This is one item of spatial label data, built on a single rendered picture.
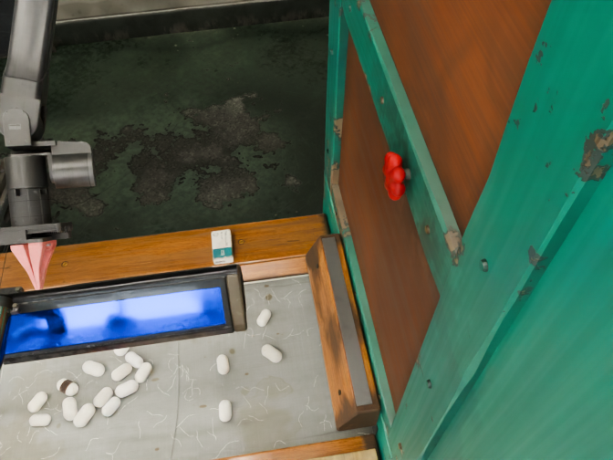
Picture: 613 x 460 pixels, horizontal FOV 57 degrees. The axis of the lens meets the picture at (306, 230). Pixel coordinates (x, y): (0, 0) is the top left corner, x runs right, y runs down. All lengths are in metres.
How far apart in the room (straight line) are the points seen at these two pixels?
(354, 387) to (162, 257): 0.44
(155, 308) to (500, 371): 0.36
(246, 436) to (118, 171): 1.56
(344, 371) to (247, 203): 1.34
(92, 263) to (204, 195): 1.11
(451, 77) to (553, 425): 0.24
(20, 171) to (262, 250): 0.41
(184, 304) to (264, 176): 1.58
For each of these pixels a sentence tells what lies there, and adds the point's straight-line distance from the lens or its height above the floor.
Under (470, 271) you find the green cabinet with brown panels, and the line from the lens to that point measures 0.40.
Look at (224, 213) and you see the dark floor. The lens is 2.07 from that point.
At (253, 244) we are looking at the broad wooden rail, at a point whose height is 0.76.
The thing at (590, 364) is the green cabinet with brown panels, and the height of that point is 1.36.
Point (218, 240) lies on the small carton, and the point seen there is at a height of 0.78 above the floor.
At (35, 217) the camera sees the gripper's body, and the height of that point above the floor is 0.94.
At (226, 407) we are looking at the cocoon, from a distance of 0.91.
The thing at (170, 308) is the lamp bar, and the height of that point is 1.08.
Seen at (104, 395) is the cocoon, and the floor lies 0.76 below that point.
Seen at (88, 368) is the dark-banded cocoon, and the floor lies 0.76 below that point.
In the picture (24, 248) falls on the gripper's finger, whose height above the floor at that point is 0.92.
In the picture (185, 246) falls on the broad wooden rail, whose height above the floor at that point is 0.76.
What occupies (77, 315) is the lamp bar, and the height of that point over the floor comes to 1.09.
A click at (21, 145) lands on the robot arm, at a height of 1.02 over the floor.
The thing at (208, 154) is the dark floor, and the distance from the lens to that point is 2.28.
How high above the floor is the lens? 1.61
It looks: 53 degrees down
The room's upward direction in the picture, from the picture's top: straight up
